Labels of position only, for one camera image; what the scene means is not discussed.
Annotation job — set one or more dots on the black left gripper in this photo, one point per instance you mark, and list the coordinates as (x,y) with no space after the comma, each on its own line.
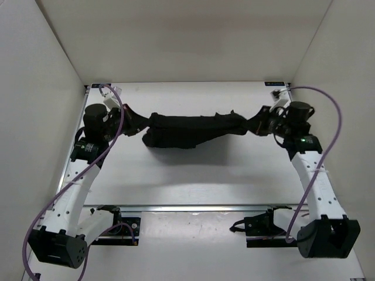
(136,120)

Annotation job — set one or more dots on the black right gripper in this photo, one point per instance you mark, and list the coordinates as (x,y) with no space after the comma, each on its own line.
(256,124)

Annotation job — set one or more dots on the black pleated skirt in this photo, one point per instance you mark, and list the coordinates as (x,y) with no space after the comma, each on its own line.
(186,132)

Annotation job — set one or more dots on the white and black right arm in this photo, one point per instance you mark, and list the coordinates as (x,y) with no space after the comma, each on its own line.
(326,231)

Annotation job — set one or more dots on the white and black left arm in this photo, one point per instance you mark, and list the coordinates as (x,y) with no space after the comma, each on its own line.
(62,239)

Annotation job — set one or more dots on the blue right corner label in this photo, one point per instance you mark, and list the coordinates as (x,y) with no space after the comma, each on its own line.
(274,84)

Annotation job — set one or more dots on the blue corner label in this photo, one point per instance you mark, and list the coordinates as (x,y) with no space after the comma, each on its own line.
(274,84)
(98,85)

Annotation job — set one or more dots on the blue left corner label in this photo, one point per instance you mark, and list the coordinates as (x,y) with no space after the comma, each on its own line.
(98,85)

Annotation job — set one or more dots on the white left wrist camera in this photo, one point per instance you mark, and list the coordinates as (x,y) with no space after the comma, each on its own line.
(110,100)

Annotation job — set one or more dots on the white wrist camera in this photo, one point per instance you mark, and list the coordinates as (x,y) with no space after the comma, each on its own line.
(110,100)
(281,98)

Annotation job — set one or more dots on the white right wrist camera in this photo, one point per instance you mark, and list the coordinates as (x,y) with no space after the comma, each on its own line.
(281,98)

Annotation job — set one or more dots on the aluminium table edge rail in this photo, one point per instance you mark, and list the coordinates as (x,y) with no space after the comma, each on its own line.
(190,208)

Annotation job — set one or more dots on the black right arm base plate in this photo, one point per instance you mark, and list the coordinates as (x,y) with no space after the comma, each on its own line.
(262,233)

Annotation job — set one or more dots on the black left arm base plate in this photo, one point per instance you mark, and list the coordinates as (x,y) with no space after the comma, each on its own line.
(125,235)

